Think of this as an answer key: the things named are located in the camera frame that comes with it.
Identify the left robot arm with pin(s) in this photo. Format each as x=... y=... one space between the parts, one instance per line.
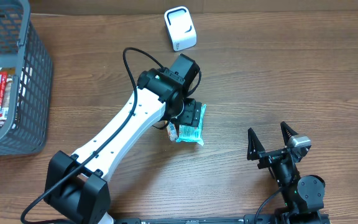
x=77 y=184

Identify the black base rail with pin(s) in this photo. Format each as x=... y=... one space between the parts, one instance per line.
x=191 y=221

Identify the white barcode scanner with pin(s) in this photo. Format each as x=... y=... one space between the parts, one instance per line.
x=180 y=27

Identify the grey plastic mesh basket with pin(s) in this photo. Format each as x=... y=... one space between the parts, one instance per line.
x=25 y=129

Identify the teal snack packet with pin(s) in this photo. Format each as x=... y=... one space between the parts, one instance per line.
x=192 y=134

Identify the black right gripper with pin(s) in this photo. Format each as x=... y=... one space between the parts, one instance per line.
x=256 y=152

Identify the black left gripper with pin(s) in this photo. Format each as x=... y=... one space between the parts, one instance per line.
x=192 y=112

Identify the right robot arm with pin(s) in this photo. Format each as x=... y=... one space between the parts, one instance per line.
x=303 y=196

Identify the orange small carton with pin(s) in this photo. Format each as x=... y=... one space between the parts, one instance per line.
x=172 y=132

